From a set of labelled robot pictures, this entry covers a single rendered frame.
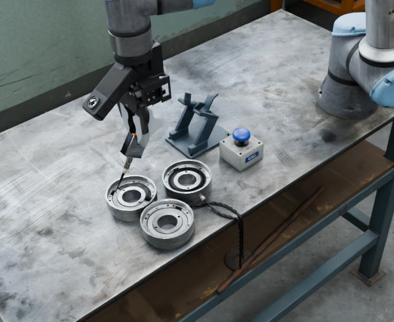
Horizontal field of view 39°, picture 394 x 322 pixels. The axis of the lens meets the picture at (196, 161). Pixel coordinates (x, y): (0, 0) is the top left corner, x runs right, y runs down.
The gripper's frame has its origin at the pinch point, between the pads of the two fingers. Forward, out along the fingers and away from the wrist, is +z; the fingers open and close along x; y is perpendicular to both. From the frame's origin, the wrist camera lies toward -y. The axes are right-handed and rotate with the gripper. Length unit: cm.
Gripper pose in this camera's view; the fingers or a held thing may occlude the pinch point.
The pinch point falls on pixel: (136, 140)
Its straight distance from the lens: 112.9
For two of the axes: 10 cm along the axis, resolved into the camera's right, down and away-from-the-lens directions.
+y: 7.7, -4.4, 4.5
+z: 0.5, 7.5, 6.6
